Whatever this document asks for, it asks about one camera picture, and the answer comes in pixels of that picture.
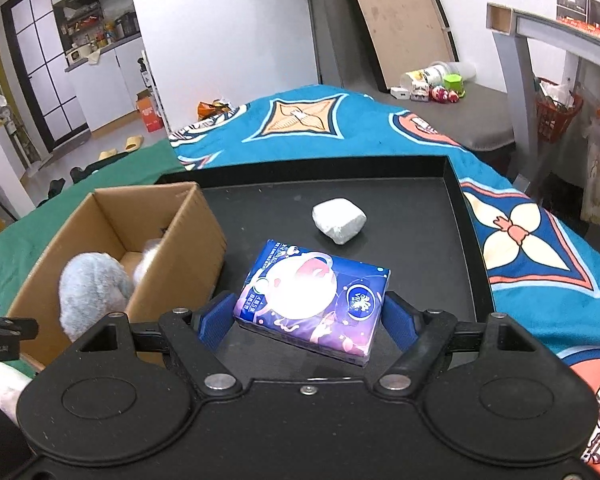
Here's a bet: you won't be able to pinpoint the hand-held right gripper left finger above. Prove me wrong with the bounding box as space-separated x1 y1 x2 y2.
72 291 243 397

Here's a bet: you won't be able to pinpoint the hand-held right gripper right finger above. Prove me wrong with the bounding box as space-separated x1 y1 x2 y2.
375 291 542 397

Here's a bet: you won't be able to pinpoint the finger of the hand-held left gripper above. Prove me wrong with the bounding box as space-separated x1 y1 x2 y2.
0 296 39 362

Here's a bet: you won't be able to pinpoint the cardboard box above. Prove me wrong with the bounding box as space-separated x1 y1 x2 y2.
5 182 228 367

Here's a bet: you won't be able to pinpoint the black tray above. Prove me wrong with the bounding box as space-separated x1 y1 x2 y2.
155 155 496 377

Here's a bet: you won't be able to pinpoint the blue tissue pack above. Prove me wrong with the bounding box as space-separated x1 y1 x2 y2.
232 239 392 368

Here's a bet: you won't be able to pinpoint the white fluffy cloth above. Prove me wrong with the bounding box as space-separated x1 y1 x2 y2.
0 362 34 424

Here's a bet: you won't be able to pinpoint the grey fluffy plush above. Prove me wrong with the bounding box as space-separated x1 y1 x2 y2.
59 252 136 343

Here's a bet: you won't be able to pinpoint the green mat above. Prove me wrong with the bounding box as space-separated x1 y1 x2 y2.
0 140 188 377

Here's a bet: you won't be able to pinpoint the white stone block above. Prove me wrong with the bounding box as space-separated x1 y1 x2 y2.
311 197 368 246

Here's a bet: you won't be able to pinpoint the black shoes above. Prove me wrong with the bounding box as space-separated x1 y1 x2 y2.
44 162 102 202

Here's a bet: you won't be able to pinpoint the yellow slippers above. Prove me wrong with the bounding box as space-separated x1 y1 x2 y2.
97 135 145 162

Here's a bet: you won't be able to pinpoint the orange snack bag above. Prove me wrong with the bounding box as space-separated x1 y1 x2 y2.
196 99 237 121

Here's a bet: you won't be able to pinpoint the grey upholstered bench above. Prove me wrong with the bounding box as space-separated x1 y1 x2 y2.
305 0 517 153

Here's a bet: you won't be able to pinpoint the orange carton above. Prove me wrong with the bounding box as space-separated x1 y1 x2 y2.
136 91 165 134

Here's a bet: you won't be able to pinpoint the red toy figure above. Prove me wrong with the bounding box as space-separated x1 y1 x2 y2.
430 85 461 104

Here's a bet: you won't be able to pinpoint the green cup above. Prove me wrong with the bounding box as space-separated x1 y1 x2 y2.
442 74 467 99

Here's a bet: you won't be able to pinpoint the orange basket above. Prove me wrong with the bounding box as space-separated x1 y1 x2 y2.
535 77 584 144

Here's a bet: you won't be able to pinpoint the white kitchen cabinet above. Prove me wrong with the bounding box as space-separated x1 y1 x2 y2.
45 0 161 133

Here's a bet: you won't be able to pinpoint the white table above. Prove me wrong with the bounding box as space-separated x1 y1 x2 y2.
486 2 600 196

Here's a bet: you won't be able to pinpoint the black-framed glass door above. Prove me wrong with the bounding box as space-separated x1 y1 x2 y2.
0 0 92 155

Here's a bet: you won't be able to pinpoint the brown board with black frame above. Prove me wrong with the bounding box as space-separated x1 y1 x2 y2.
336 0 459 94

